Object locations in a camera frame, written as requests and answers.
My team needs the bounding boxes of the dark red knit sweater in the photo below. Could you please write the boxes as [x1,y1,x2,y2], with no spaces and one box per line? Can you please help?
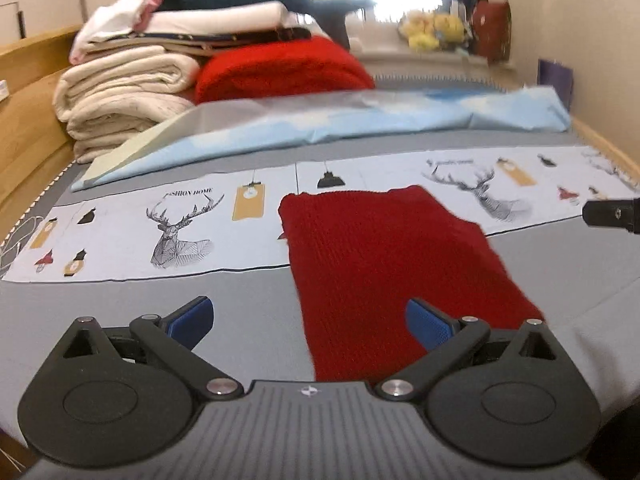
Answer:
[279,185,542,384]

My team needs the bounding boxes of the grey printed bed sheet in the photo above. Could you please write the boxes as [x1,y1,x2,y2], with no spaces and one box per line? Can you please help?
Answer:
[1,128,639,436]

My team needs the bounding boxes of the purple paper bag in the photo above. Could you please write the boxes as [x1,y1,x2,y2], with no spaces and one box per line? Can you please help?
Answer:
[537,58,574,110]

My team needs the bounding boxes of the yellow plush toys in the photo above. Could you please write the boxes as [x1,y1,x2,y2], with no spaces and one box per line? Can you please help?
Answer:
[398,11,470,52]

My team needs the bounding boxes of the light blue folded quilt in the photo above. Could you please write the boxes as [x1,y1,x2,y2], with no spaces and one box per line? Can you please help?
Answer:
[72,86,572,192]

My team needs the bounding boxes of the cream folded blanket stack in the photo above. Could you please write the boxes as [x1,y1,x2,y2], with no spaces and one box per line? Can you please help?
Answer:
[52,46,200,164]

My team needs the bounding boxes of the bright red folded blanket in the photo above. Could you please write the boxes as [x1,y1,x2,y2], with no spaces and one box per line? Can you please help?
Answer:
[194,36,375,104]

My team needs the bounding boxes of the dark navy folded cloth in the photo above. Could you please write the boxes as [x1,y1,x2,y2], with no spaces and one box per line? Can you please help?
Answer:
[88,26,311,58]

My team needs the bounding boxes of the white folded pillow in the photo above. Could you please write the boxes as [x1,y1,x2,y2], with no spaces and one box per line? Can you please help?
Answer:
[68,0,292,65]

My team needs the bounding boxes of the wooden bed frame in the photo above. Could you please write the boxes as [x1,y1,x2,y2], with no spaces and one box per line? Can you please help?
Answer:
[0,26,79,236]

